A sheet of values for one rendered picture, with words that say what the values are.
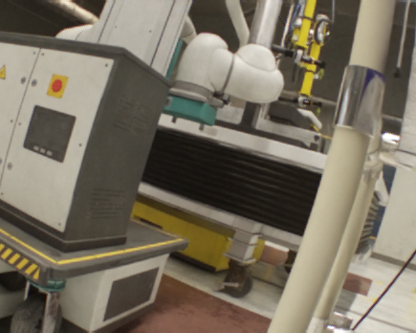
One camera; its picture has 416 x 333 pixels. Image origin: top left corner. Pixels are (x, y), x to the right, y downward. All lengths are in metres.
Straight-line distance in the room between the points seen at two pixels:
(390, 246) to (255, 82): 5.49
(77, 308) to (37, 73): 0.66
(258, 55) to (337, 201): 1.31
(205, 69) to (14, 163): 0.76
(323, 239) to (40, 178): 0.87
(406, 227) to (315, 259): 6.48
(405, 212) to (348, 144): 6.47
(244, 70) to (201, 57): 0.16
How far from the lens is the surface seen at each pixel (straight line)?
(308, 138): 2.33
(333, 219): 0.27
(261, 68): 1.54
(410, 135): 0.33
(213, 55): 1.51
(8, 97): 1.20
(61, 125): 1.03
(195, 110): 1.44
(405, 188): 6.77
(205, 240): 2.56
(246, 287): 2.22
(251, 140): 1.99
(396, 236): 6.74
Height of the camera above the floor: 0.63
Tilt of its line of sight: level
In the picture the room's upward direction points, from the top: 17 degrees clockwise
